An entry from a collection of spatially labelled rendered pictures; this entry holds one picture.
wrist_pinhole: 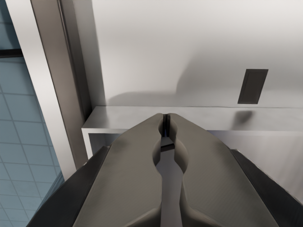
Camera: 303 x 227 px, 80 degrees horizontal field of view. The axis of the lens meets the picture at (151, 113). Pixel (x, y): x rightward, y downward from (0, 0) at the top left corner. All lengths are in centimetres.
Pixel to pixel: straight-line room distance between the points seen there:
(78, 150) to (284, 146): 19
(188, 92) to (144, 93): 4
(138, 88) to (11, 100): 133
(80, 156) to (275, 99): 17
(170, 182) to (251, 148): 9
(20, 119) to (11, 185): 74
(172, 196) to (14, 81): 125
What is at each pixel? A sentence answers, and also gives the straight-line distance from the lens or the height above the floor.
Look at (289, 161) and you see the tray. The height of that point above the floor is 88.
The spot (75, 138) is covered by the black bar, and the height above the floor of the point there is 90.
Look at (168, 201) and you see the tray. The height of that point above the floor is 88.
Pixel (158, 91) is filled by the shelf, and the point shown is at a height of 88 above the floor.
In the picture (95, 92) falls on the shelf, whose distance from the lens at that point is 16.
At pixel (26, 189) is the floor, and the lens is 202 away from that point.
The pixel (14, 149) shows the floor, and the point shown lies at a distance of 171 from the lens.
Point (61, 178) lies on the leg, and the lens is 70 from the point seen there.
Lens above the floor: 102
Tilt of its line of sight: 61 degrees down
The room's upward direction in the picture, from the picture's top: 177 degrees counter-clockwise
